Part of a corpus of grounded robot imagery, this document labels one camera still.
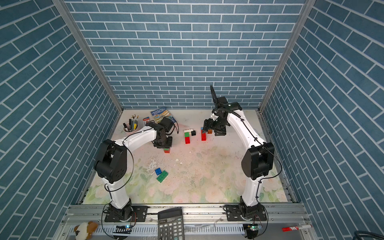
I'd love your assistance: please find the blue small lego brick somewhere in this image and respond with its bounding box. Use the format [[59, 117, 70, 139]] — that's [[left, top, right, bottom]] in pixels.
[[155, 168, 162, 176]]

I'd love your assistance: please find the green long lego brick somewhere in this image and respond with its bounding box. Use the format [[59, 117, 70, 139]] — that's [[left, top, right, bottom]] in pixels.
[[157, 171, 169, 183]]

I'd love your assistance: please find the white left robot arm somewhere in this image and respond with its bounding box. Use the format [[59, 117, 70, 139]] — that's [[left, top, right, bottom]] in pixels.
[[94, 117, 180, 222]]

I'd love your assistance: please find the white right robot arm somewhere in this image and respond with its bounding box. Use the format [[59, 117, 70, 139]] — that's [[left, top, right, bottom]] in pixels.
[[201, 86, 280, 222]]

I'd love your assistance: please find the HB pencil box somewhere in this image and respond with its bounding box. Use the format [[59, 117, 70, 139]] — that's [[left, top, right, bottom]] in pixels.
[[143, 117, 150, 126]]

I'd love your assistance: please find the blue Treehouse paperback book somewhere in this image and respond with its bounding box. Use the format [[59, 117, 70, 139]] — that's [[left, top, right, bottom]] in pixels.
[[151, 108, 177, 123]]

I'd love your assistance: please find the pink metal pencil bucket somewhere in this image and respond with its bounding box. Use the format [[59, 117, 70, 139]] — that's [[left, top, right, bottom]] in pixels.
[[123, 124, 140, 136]]

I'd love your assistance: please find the bundle of pencils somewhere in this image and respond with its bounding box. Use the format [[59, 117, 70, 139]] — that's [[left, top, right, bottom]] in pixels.
[[129, 115, 138, 132]]

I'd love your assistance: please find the black calculator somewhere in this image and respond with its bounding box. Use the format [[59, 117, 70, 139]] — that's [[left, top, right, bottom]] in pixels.
[[158, 208, 185, 240]]

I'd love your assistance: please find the plush toy dog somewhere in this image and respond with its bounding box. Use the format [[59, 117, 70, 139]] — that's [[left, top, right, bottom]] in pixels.
[[74, 221, 99, 240]]

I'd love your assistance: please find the red white marker pen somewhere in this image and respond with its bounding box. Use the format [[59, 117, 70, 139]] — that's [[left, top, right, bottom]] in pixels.
[[282, 224, 313, 232]]

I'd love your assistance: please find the aluminium corner post right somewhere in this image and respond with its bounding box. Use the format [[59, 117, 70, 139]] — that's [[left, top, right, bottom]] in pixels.
[[259, 0, 316, 113]]

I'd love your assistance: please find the aluminium corner post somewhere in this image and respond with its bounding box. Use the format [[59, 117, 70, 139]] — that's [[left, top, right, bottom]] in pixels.
[[259, 0, 316, 113], [52, 0, 124, 114]]

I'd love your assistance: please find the aluminium corner post left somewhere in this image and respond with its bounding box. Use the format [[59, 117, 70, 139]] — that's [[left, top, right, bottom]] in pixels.
[[52, 0, 124, 114]]

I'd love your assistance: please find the black cable bottom right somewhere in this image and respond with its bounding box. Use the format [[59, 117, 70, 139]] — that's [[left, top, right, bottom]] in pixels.
[[353, 230, 384, 240]]

